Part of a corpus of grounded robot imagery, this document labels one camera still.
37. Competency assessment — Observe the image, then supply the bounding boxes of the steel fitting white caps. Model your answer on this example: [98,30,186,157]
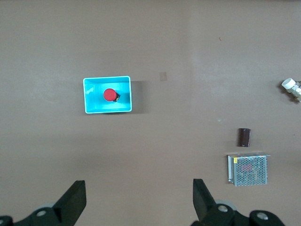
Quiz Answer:
[281,77,301,104]

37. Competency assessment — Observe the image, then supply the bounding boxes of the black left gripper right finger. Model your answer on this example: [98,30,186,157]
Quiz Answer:
[191,178,285,226]

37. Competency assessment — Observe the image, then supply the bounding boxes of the red push button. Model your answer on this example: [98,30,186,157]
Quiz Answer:
[103,88,121,103]

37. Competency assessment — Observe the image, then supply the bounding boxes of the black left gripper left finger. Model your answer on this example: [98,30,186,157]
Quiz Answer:
[0,180,87,226]

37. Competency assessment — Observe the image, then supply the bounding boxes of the metal mesh power supply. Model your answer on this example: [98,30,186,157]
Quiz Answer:
[226,152,271,187]

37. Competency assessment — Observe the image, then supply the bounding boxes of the cyan plastic box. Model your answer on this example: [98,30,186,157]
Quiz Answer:
[82,75,133,115]

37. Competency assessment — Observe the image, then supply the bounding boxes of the dark brown capacitor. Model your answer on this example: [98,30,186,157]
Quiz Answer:
[238,128,253,148]

